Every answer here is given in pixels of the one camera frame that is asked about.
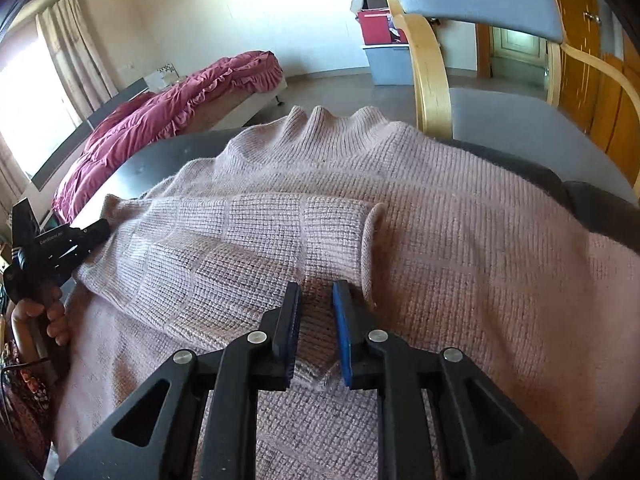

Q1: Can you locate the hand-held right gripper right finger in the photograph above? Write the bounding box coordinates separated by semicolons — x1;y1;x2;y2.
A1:
332;280;581;480

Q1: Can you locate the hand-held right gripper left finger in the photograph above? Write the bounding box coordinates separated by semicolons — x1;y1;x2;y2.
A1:
52;281;303;480

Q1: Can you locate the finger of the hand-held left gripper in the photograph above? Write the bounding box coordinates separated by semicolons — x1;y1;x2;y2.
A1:
70;219;111;257

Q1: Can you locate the pink knit sweater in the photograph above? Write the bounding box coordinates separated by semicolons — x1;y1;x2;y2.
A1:
50;105;640;480

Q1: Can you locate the person's left hand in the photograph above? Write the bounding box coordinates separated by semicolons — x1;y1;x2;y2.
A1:
10;285;72;347

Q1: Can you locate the floral patterned garment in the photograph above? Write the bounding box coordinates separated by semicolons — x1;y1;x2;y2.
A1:
0;345;57;461

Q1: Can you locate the beige curtain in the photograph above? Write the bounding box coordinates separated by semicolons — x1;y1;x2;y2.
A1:
35;0;118;121

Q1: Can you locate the grey cushioned wooden armchair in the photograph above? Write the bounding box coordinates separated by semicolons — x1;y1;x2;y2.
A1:
378;0;640;207

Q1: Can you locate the grey-blue plastic storage bin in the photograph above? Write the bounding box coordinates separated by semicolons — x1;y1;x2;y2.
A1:
361;42;417;86

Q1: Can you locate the red fabric storage box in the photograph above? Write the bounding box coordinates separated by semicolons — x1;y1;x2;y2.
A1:
357;7;410;46

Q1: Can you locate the wooden wardrobe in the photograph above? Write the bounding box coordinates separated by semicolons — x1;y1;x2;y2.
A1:
590;52;640;171

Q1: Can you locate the wooden panel door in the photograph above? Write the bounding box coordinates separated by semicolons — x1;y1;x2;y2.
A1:
540;0;603;136

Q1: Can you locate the white bed frame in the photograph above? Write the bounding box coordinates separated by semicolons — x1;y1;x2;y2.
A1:
190;77;288;133

